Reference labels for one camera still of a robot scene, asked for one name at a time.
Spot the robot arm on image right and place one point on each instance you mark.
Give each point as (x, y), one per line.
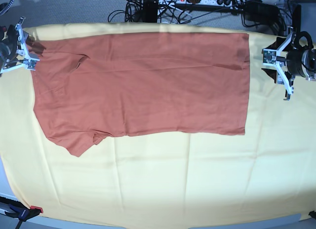
(303, 40)

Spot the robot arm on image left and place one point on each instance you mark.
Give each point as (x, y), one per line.
(14, 53)

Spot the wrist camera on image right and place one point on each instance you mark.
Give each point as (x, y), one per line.
(269, 57)

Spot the black power adapter brick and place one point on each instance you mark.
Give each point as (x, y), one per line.
(256, 10)

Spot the black clamp at right corner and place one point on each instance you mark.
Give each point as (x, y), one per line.
(312, 214)

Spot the white power strip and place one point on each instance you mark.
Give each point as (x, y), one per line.
(201, 4)

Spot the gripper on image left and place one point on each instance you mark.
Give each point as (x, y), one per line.
(13, 43)

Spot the black and red bar clamp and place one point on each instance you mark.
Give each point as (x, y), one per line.
(16, 210)

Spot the terracotta orange T-shirt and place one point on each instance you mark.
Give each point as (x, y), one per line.
(88, 89)

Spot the black upright box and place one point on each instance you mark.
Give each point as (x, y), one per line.
(296, 17)

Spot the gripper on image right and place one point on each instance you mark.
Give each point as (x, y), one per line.
(294, 60)

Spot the black vertical stand post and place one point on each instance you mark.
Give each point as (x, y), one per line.
(150, 11)

